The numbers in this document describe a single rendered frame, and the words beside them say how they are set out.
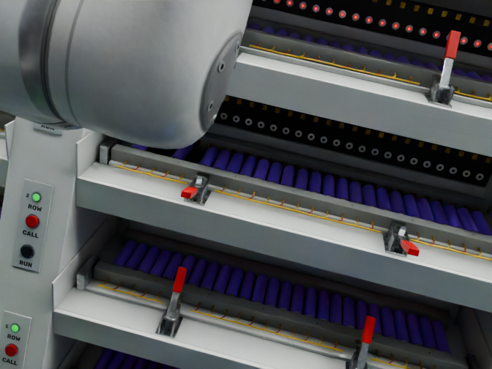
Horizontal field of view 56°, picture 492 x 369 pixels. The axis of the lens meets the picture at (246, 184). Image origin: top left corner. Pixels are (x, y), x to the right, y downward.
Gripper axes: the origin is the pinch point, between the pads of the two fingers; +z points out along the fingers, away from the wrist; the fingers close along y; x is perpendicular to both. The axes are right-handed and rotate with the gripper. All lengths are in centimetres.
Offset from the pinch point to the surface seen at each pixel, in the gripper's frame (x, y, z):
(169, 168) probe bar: 4.1, -0.1, 18.3
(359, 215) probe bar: 4.3, -26.9, 17.9
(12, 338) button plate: 32.4, 16.0, 18.8
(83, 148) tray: 4.3, 10.5, 13.7
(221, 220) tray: 9.1, -9.2, 14.6
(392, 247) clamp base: 7.3, -30.9, 14.0
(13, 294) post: 26.2, 16.8, 17.9
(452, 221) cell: 2.0, -40.5, 21.6
